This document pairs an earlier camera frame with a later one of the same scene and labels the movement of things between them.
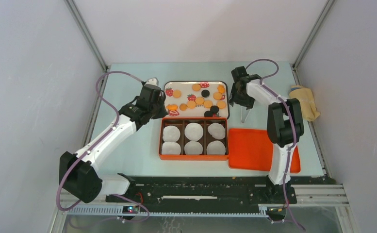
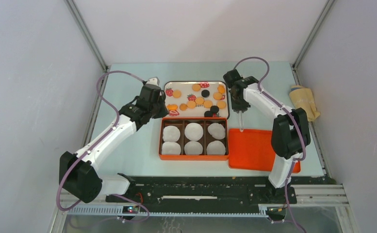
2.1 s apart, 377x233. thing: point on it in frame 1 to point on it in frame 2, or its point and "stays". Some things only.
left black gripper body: [158, 110] stays
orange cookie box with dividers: [193, 139] stays
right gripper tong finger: [248, 115] to [242, 122]
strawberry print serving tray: [197, 98] stays
